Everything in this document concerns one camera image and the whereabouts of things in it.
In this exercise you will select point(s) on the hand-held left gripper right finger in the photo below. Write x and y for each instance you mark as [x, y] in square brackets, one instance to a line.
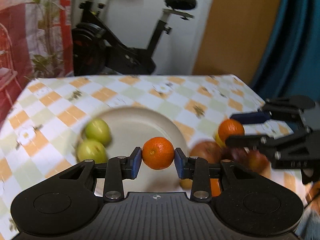
[179, 162]

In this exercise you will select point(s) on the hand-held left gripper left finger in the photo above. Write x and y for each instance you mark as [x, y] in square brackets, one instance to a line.
[136, 162]

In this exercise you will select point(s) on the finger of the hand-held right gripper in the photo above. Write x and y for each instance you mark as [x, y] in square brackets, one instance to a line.
[250, 117]
[245, 140]

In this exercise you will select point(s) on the orange mandarin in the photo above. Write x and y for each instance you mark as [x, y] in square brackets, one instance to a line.
[231, 130]
[158, 152]

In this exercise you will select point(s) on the dark purple mangosteen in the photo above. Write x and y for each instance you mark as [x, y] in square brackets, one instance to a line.
[235, 153]

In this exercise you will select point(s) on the tan longan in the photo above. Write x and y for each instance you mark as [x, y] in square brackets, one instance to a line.
[186, 183]

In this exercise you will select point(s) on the large red apple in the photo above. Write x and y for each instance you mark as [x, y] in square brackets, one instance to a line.
[205, 152]

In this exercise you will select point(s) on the cream round plate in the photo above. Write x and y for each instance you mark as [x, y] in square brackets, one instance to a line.
[140, 125]

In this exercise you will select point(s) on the green jujube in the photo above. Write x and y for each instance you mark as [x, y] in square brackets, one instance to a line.
[97, 131]
[91, 151]

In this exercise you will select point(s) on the small red apple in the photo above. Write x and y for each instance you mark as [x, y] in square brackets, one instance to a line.
[256, 160]

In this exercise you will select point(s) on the yellow lemon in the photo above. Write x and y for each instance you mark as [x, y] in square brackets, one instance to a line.
[219, 141]

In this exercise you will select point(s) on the blue curtain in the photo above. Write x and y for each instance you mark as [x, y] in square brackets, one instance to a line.
[295, 42]

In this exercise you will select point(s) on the wooden board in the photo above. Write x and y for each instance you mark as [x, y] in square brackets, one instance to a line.
[237, 30]

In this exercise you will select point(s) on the checked floral tablecloth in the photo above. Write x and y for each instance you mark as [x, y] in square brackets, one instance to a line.
[62, 100]

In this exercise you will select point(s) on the black exercise bike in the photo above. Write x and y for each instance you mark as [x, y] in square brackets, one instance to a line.
[125, 55]

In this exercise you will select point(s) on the printed backdrop cloth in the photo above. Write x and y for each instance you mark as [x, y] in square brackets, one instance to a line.
[20, 30]

